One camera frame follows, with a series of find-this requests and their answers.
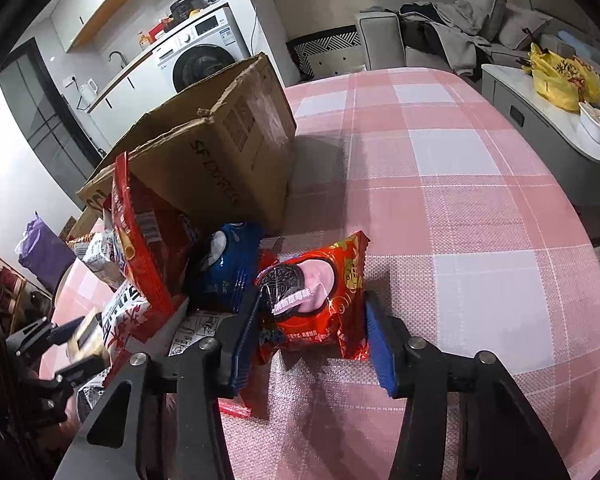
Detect red cookie packet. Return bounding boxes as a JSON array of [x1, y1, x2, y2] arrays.
[[254, 230, 371, 362]]

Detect grey jacket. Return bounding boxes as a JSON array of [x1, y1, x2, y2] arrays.
[[432, 0, 508, 76]]

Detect pink checked tablecloth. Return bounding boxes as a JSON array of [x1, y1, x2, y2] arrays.
[[50, 66, 600, 480]]

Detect black pressure cooker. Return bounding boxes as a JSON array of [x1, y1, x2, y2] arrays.
[[169, 0, 208, 20]]

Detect grey cushion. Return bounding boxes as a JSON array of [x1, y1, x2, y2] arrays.
[[497, 7, 551, 51]]

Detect white washing machine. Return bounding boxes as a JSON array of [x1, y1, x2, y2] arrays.
[[152, 7, 251, 93]]

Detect white kitchen base cabinet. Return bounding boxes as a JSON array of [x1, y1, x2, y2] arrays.
[[87, 55, 176, 153]]

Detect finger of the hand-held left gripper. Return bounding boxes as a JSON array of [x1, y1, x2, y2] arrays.
[[6, 317, 88, 361], [30, 352, 111, 426]]

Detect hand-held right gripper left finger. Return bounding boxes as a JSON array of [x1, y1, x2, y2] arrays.
[[55, 290, 266, 480]]

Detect grey black-text snack packet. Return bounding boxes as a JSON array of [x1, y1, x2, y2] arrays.
[[82, 230, 126, 286]]

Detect yellow plastic bag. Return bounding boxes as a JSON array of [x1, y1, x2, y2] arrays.
[[529, 42, 600, 112]]

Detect gold snack packet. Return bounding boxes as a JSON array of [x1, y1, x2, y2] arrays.
[[67, 312, 112, 366]]

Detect black glass door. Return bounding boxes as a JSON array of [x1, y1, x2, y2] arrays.
[[0, 40, 101, 196]]

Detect wooden shelf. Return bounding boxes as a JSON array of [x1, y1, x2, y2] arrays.
[[0, 240, 56, 321]]

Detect black clothes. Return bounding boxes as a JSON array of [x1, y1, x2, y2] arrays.
[[400, 2, 453, 61]]

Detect grey coffee table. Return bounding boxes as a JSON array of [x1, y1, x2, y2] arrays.
[[481, 64, 600, 211]]

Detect white and red snack packet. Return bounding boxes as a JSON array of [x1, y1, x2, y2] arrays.
[[100, 280, 151, 356]]

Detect grey sofa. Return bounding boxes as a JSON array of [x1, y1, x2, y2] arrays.
[[355, 0, 581, 81]]

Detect purple plastic bag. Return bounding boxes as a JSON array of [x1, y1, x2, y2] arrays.
[[16, 214, 76, 293]]

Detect brown cardboard box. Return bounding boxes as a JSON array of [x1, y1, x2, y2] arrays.
[[76, 52, 297, 236]]

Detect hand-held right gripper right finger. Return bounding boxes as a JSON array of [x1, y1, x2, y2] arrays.
[[364, 290, 571, 480]]

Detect white wall cabinet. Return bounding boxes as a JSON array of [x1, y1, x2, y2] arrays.
[[50, 0, 146, 53]]

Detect blue cookie packet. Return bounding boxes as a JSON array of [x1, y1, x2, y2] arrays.
[[186, 221, 265, 313]]

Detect white black-print snack packet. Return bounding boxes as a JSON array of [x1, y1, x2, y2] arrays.
[[170, 310, 236, 356]]

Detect black patterned low cabinet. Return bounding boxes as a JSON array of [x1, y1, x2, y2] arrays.
[[292, 30, 363, 78]]

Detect tall red snack bag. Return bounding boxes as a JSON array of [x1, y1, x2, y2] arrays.
[[102, 151, 201, 321]]

